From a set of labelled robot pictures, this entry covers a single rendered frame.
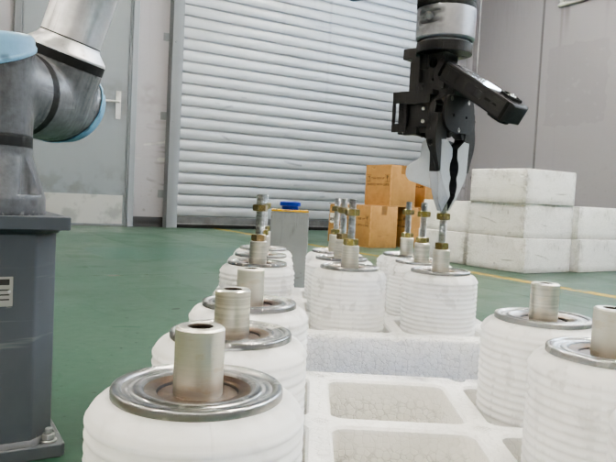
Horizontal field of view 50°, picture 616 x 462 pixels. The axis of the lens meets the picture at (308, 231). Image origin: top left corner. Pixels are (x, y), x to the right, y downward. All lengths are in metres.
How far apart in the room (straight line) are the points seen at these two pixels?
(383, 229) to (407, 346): 3.94
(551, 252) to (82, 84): 3.03
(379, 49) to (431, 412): 6.75
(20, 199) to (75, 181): 5.02
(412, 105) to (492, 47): 7.20
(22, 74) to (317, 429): 0.61
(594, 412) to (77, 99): 0.80
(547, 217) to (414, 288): 2.87
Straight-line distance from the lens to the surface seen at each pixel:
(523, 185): 3.54
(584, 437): 0.42
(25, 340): 0.88
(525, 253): 3.54
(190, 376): 0.29
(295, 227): 1.21
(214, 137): 6.21
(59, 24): 1.02
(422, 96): 0.85
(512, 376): 0.53
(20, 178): 0.89
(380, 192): 4.81
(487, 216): 3.71
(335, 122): 6.86
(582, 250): 3.88
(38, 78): 0.94
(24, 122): 0.91
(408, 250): 1.08
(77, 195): 5.89
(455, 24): 0.86
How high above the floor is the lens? 0.34
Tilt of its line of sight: 3 degrees down
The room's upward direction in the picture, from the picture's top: 3 degrees clockwise
